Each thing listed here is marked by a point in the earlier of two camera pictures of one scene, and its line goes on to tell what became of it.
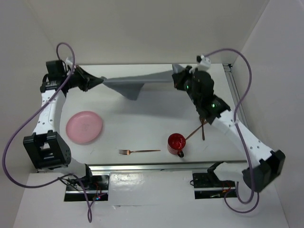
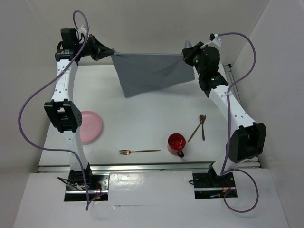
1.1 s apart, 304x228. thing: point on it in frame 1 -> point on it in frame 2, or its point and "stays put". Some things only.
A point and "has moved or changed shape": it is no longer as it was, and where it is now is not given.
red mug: (175, 143) stays put
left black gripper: (88, 81) -> (99, 50)
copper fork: (128, 152) stays put
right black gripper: (179, 78) -> (189, 52)
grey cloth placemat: (132, 85) has moved or changed shape
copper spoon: (202, 121) stays put
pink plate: (83, 127) stays put
